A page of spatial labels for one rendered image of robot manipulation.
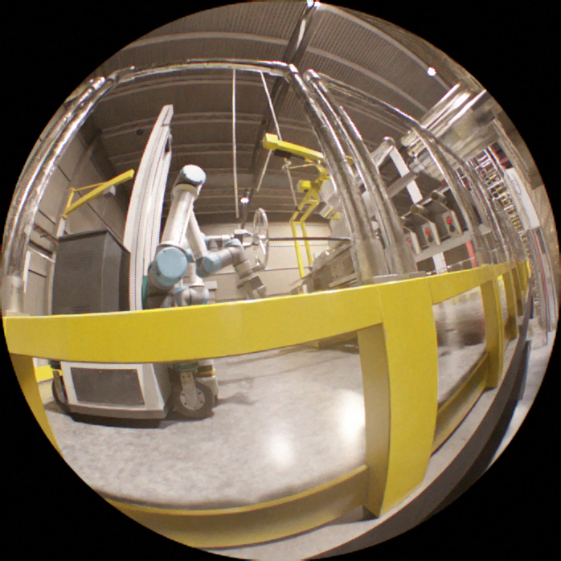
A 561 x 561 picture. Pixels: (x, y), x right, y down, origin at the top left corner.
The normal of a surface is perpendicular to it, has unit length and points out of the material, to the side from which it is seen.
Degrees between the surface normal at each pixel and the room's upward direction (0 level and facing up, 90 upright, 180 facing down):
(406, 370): 90
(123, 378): 90
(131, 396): 90
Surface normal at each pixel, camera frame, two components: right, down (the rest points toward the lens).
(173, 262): 0.68, -0.11
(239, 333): 0.28, -0.22
